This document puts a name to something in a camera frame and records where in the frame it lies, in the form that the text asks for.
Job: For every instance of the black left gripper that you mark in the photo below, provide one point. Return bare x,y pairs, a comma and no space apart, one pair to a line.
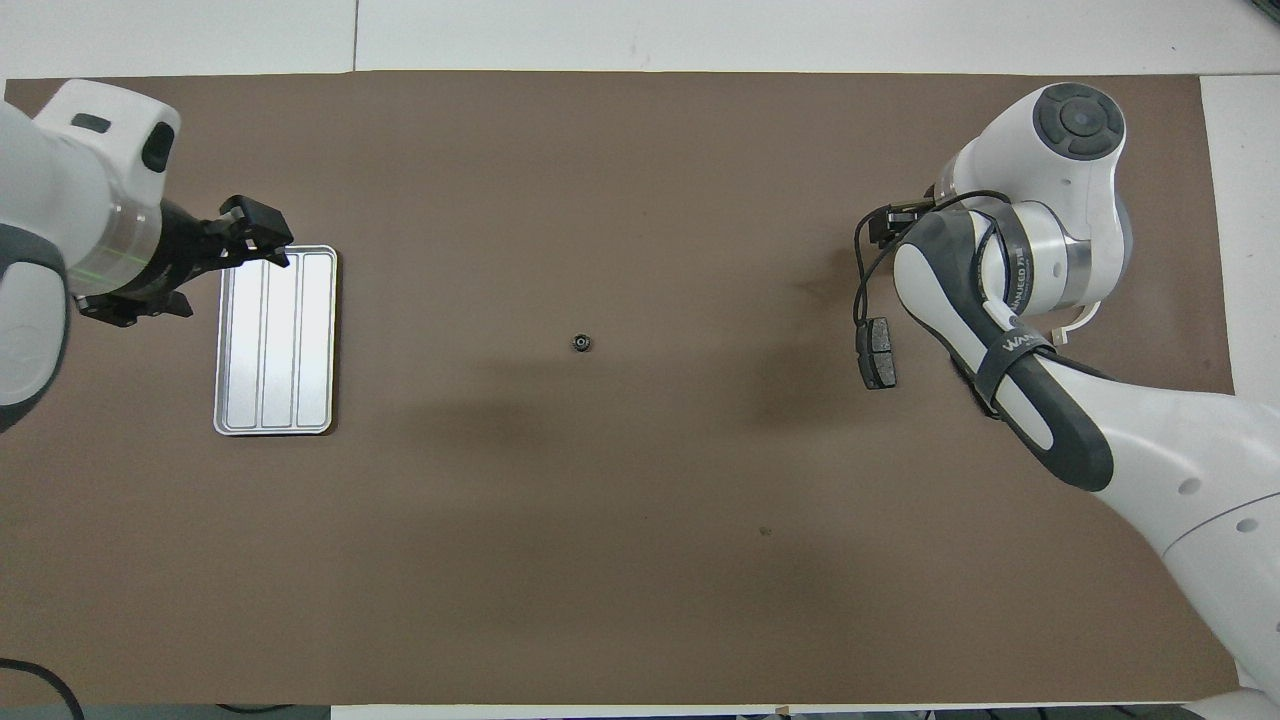
180,255

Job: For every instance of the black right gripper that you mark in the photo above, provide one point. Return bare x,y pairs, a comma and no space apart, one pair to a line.
918,218

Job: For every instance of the small black bearing gear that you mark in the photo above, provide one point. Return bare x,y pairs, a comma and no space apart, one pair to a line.
582,343

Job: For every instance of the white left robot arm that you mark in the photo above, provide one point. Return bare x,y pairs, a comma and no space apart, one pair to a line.
50,200

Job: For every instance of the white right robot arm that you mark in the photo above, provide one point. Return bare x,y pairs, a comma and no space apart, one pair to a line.
1150,450

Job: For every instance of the silver metal tray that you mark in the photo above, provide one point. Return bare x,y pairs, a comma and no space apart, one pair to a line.
275,340

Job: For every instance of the rectangular dark brake pad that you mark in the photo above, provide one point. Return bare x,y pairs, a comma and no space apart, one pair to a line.
876,353

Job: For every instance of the brown table mat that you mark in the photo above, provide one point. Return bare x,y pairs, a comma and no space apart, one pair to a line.
600,550

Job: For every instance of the white semicircular bracket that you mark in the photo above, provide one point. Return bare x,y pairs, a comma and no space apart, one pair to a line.
1090,315

